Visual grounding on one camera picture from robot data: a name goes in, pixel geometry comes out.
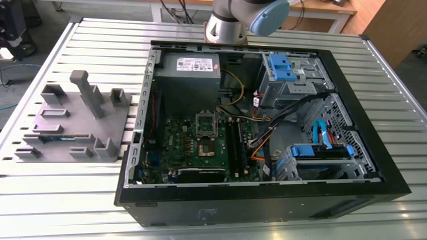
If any metal locking lever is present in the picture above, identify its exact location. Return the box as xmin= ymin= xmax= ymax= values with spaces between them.
xmin=215 ymin=109 xmax=223 ymax=141

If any black RAM slot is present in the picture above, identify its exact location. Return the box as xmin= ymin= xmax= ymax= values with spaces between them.
xmin=233 ymin=119 xmax=245 ymax=176
xmin=229 ymin=119 xmax=241 ymax=176
xmin=225 ymin=119 xmax=237 ymax=176

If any green motherboard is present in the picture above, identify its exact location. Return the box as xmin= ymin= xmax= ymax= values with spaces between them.
xmin=138 ymin=109 xmax=267 ymax=185

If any grey power supply unit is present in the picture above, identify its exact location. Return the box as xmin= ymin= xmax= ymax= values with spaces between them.
xmin=153 ymin=52 xmax=223 ymax=113

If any black graphics card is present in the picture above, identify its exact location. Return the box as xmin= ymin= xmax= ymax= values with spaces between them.
xmin=174 ymin=166 xmax=228 ymax=185

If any short blue expansion slot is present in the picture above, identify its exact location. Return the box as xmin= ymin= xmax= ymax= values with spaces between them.
xmin=146 ymin=152 xmax=161 ymax=168

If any metal drive cage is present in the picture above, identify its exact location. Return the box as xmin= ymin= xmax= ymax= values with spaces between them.
xmin=273 ymin=143 xmax=383 ymax=181
xmin=256 ymin=51 xmax=336 ymax=110

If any hard disk in blue carrier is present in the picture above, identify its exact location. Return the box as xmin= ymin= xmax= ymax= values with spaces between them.
xmin=289 ymin=143 xmax=355 ymax=161

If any grey parts rack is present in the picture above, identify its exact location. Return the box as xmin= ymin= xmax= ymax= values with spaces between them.
xmin=12 ymin=70 xmax=133 ymax=164

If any black PC case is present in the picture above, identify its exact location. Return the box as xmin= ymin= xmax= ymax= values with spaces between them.
xmin=113 ymin=39 xmax=413 ymax=228

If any blue RAM stick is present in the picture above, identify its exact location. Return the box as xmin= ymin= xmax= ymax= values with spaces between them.
xmin=38 ymin=134 xmax=77 ymax=142

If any wooden desk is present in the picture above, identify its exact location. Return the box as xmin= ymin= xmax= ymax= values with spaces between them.
xmin=149 ymin=0 xmax=359 ymax=34

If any wooden cabinet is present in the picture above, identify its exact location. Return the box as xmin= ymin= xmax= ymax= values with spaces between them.
xmin=361 ymin=0 xmax=427 ymax=70

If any grey white wire bundle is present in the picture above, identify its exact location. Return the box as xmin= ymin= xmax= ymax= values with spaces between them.
xmin=216 ymin=104 xmax=268 ymax=121

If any orange red wire bundle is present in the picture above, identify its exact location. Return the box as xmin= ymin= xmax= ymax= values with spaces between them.
xmin=251 ymin=91 xmax=268 ymax=123

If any yellow wire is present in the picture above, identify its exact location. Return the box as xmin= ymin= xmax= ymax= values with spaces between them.
xmin=215 ymin=69 xmax=247 ymax=108

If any black cable bundle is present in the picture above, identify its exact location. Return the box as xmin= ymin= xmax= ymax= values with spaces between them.
xmin=248 ymin=91 xmax=333 ymax=148

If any blue drive bay bracket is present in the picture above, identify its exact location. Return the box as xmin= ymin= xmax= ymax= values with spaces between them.
xmin=267 ymin=53 xmax=300 ymax=82

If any blue flat data cable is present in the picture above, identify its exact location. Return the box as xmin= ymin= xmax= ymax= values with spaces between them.
xmin=312 ymin=119 xmax=333 ymax=150

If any red flat data cable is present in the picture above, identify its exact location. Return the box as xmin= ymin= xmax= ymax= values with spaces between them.
xmin=324 ymin=128 xmax=339 ymax=147

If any dangling cable with plug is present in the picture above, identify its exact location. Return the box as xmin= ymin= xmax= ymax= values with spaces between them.
xmin=158 ymin=0 xmax=198 ymax=25

